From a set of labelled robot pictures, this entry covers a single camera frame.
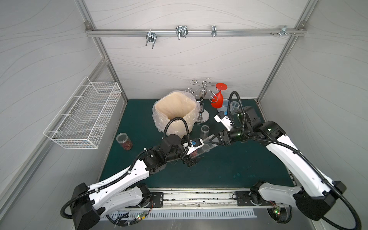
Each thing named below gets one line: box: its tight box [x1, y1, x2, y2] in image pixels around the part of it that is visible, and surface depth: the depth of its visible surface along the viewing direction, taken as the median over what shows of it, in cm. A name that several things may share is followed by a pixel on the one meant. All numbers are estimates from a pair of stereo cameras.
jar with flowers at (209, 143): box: [189, 136, 219, 159], surface depth 64 cm
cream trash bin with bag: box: [152, 90, 201, 138], surface depth 87 cm
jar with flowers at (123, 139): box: [115, 132, 133, 151], surface depth 88 cm
